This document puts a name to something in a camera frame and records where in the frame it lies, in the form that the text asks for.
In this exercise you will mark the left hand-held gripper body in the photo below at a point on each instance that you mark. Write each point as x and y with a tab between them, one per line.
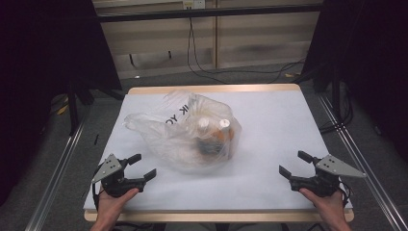
112	179

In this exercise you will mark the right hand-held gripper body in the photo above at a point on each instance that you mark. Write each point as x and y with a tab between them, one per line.
324	184

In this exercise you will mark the clear plastic bag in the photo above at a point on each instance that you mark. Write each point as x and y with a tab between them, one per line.
154	128

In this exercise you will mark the orange drink bottle white cap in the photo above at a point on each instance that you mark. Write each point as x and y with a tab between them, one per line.
204	128
224	128

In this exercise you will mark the person's right hand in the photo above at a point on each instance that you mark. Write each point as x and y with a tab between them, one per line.
330	207

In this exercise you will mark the person's left hand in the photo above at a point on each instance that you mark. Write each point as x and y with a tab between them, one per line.
110	207

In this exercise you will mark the white table cover sheet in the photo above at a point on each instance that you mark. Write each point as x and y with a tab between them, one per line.
272	128

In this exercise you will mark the black metal stand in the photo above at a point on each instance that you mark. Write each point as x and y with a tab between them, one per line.
73	106

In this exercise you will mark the wooden table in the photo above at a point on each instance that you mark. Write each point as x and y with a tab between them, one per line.
211	88

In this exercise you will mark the black curtain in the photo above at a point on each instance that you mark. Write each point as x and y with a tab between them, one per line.
38	64
378	64

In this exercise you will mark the black horizontal bar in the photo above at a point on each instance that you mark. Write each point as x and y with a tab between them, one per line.
208	12

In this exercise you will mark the metal floor rail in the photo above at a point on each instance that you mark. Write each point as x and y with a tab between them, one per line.
369	173
54	179

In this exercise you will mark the white wall socket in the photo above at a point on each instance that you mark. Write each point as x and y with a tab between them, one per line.
194	4

